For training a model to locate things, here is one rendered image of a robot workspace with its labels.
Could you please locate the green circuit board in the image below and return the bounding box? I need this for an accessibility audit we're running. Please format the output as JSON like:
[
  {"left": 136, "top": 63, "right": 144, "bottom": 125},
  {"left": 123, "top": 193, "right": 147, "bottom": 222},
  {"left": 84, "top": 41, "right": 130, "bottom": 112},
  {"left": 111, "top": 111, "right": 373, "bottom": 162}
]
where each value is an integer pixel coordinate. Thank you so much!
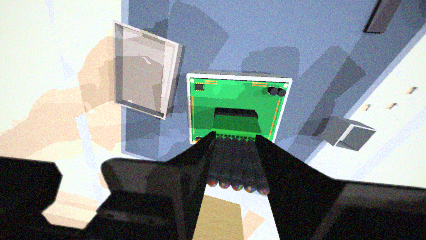
[{"left": 190, "top": 78, "right": 288, "bottom": 143}]

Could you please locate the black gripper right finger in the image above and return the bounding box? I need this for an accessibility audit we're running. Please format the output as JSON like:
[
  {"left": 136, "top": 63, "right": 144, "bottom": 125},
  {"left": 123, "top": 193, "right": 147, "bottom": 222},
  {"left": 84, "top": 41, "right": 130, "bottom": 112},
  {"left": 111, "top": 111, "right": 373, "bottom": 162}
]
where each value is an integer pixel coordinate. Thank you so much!
[{"left": 255, "top": 135, "right": 426, "bottom": 240}]

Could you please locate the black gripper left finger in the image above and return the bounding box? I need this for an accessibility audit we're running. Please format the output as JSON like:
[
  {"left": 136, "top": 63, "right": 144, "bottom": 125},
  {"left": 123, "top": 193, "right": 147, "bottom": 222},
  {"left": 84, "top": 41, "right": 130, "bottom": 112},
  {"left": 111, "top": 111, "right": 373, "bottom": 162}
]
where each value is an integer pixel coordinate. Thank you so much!
[{"left": 100, "top": 131, "right": 216, "bottom": 240}]

